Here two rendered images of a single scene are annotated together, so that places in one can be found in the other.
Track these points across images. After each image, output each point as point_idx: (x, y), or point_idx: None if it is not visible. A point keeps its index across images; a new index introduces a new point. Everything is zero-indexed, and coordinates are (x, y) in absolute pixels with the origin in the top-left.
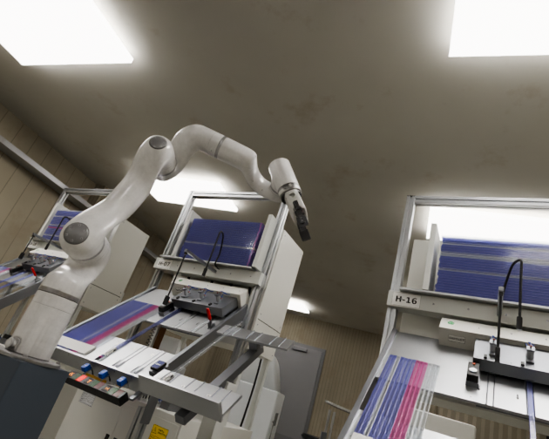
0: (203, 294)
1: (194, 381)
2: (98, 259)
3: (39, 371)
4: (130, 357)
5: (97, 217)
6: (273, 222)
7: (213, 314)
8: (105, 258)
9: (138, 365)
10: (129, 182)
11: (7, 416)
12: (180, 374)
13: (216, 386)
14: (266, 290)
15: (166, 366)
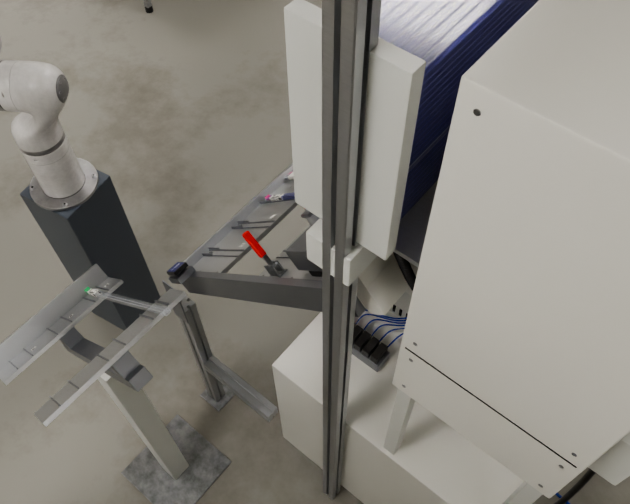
0: None
1: (68, 323)
2: (16, 111)
3: (39, 206)
4: (252, 226)
5: None
6: (307, 47)
7: None
8: (28, 108)
9: (225, 247)
10: None
11: (47, 227)
12: (94, 302)
13: (83, 353)
14: (414, 294)
15: (177, 278)
